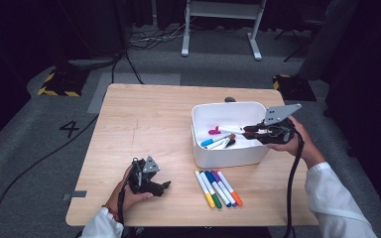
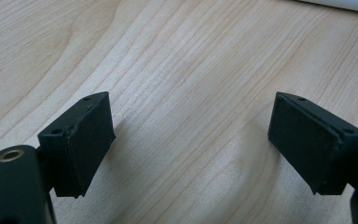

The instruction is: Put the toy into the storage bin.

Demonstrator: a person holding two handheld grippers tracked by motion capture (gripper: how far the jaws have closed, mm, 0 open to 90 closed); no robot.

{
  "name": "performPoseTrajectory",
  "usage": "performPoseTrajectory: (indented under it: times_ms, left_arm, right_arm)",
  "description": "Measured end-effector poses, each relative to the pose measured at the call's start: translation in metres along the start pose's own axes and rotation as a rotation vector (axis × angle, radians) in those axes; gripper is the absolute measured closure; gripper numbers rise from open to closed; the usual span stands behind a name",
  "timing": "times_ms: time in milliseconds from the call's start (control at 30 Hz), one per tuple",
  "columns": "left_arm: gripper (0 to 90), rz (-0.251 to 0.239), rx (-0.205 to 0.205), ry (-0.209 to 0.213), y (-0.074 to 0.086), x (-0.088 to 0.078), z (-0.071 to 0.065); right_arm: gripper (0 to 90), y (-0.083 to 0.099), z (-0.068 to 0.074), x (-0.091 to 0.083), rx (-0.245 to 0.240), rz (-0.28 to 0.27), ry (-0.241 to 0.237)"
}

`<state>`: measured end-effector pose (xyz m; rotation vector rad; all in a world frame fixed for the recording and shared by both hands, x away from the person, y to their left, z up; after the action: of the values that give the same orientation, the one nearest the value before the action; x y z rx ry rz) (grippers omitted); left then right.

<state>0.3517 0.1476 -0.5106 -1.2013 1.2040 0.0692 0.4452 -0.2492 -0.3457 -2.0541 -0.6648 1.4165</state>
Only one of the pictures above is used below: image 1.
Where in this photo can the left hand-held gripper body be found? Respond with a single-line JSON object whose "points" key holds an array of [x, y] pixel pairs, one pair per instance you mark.
{"points": [[142, 180]]}

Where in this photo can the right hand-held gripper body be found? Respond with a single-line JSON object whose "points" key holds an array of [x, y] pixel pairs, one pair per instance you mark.
{"points": [[278, 134]]}

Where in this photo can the brown marker pen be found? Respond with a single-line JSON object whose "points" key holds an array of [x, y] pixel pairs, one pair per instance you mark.
{"points": [[233, 136]]}

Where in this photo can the black marker pen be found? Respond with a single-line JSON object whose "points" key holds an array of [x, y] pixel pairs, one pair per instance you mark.
{"points": [[230, 143]]}

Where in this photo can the white plastic storage bin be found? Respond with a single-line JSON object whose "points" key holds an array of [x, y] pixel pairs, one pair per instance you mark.
{"points": [[228, 158]]}

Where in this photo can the dark blue marker pen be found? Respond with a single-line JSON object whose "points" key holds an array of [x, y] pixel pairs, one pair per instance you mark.
{"points": [[209, 175]]}

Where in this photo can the light blue marker pen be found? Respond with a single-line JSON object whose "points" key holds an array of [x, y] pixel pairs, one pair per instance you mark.
{"points": [[206, 142]]}

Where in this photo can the yellow marker pen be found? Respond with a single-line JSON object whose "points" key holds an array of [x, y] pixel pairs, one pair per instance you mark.
{"points": [[210, 201]]}

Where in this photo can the purple marker pen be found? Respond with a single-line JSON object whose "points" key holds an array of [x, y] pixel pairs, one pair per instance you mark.
{"points": [[215, 174]]}

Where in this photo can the dark green marker pen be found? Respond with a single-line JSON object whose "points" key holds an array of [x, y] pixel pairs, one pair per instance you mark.
{"points": [[217, 201]]}

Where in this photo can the orange marker pen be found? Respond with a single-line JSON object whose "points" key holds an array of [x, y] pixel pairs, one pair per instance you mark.
{"points": [[236, 199]]}

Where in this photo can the person's left hand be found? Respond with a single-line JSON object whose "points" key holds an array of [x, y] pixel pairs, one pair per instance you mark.
{"points": [[129, 198]]}

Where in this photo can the person's right hand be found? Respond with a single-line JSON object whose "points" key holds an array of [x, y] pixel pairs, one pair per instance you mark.
{"points": [[306, 147]]}

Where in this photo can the grey tape strip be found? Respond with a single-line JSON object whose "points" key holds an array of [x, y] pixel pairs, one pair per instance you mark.
{"points": [[78, 194]]}

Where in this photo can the black tripod stand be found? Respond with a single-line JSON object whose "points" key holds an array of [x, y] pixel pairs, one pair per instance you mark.
{"points": [[297, 52]]}

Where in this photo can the grey curtain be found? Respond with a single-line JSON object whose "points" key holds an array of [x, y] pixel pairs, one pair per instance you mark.
{"points": [[330, 39]]}

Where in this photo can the grey stand base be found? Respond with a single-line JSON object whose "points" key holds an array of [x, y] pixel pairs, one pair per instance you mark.
{"points": [[92, 62]]}

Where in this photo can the black yellow striped base plate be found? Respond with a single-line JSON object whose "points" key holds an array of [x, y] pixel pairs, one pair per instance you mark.
{"points": [[63, 82], [294, 87]]}

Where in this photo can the white desk frame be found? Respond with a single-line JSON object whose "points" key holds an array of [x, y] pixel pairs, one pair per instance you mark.
{"points": [[221, 10]]}

